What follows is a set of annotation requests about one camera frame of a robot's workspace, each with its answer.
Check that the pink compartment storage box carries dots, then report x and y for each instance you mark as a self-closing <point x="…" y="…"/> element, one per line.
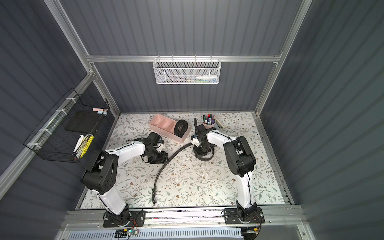
<point x="165" y="126"/>

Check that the black wire wall basket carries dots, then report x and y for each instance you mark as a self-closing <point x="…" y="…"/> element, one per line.
<point x="80" y="114"/>

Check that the pink pen cup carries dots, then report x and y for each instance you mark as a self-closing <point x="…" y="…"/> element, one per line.
<point x="209" y="121"/>

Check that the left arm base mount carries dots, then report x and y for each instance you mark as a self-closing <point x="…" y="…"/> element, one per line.
<point x="127" y="219"/>

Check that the yellow marker in basket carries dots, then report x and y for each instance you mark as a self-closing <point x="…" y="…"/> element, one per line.
<point x="83" y="144"/>

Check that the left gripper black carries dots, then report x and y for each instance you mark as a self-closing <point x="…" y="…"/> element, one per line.
<point x="159" y="157"/>

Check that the white perforated front panel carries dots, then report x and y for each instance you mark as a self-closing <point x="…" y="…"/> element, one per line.
<point x="160" y="234"/>

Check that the long black belt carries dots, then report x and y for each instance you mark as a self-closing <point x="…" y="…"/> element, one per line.
<point x="180" y="128"/>

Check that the white wire mesh basket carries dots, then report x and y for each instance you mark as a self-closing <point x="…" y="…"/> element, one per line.
<point x="195" y="72"/>

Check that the aluminium front rail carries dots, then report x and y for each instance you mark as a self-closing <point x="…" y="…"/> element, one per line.
<point x="189" y="217"/>

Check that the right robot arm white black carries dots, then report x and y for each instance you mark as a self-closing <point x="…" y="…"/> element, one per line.
<point x="240" y="160"/>

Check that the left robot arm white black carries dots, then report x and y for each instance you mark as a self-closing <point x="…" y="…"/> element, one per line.
<point x="101" y="176"/>

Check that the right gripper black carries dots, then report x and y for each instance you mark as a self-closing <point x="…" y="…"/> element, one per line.
<point x="197" y="130"/>

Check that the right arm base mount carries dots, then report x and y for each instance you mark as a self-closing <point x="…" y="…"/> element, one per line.
<point x="250" y="215"/>

